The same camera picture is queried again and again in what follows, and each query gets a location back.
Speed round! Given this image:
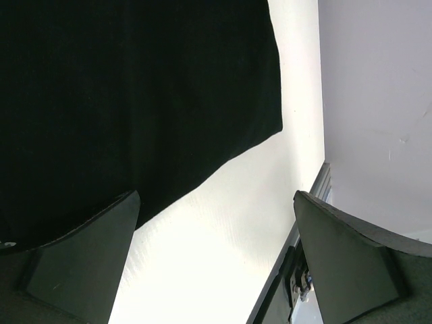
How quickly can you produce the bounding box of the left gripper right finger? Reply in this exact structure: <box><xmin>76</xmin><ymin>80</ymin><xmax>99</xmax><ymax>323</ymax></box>
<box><xmin>294</xmin><ymin>191</ymin><xmax>431</xmax><ymax>323</ymax></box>

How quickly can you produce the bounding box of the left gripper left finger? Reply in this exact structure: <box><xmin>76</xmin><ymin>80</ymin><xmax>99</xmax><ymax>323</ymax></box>
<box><xmin>1</xmin><ymin>191</ymin><xmax>140</xmax><ymax>323</ymax></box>

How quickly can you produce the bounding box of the black daisy print t-shirt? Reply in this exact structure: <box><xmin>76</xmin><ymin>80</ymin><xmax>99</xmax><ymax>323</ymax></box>
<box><xmin>1</xmin><ymin>1</ymin><xmax>283</xmax><ymax>250</ymax></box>

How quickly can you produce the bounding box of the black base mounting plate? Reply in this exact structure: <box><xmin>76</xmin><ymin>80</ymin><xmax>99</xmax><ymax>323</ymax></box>
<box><xmin>247</xmin><ymin>223</ymin><xmax>313</xmax><ymax>324</ymax></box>

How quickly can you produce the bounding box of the left aluminium frame post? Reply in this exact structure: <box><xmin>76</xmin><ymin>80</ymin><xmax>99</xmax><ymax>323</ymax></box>
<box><xmin>310</xmin><ymin>162</ymin><xmax>331</xmax><ymax>203</ymax></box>

